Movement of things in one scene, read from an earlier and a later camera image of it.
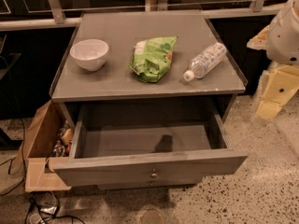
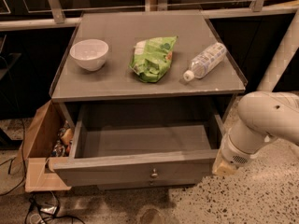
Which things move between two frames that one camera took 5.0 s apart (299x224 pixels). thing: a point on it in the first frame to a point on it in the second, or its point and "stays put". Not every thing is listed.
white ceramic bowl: [90, 53] stays put
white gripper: [284, 41] to [235, 153]
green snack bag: [152, 58] stays put
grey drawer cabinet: [147, 95] stays put
